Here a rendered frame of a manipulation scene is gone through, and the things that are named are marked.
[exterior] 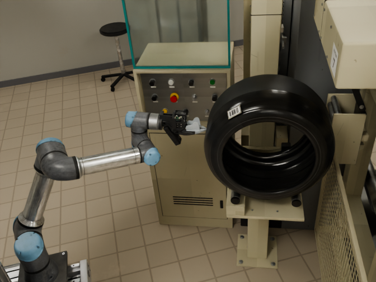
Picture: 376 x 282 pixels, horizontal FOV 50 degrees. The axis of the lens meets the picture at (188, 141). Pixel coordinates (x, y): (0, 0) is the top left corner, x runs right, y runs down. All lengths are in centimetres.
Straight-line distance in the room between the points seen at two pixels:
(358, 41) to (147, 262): 210
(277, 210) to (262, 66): 69
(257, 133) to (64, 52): 368
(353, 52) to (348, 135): 89
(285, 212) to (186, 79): 93
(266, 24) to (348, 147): 74
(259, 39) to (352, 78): 69
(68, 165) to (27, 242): 42
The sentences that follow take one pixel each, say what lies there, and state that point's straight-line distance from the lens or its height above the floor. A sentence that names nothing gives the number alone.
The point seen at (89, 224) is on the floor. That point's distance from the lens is 322.
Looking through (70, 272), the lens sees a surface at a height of 66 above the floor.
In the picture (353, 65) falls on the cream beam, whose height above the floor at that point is 172.
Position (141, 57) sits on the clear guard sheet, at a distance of 229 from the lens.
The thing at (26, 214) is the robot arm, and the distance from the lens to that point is 195.
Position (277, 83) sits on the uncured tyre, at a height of 145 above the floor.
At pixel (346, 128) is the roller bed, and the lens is 205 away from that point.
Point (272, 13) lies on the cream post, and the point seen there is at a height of 166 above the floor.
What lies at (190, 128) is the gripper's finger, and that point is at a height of 126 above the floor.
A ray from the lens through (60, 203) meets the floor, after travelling 347.
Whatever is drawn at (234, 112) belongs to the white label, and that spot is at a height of 139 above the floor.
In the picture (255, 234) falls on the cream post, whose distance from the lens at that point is 264.
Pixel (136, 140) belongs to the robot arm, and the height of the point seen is 121.
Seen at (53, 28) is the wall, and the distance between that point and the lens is 528.
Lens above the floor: 225
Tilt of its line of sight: 36 degrees down
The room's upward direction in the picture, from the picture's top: 5 degrees counter-clockwise
